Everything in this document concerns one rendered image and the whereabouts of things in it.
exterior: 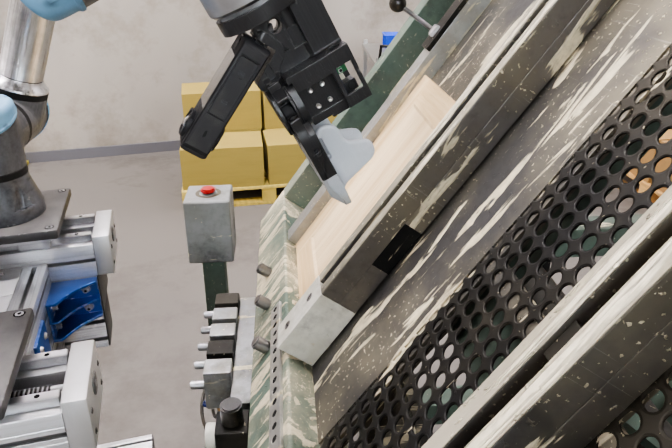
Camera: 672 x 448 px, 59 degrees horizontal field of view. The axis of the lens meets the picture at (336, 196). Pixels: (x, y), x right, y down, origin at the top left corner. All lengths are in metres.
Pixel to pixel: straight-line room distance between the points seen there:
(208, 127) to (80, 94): 4.38
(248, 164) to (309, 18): 3.24
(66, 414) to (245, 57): 0.57
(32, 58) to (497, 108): 0.92
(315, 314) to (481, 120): 0.40
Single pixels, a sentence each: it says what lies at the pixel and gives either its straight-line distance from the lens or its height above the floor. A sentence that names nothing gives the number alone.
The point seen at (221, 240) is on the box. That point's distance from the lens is 1.62.
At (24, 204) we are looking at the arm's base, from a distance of 1.34.
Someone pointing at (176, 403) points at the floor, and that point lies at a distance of 2.38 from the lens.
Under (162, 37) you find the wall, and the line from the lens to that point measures 4.79.
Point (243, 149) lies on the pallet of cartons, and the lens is 3.72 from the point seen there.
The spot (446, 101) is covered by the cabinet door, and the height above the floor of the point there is 1.28.
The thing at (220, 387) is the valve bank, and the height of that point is 0.73.
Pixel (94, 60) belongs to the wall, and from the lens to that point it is 4.83.
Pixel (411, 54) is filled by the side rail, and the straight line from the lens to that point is 1.55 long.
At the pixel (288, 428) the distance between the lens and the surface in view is 0.92.
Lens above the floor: 1.55
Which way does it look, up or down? 23 degrees down
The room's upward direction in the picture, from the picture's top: straight up
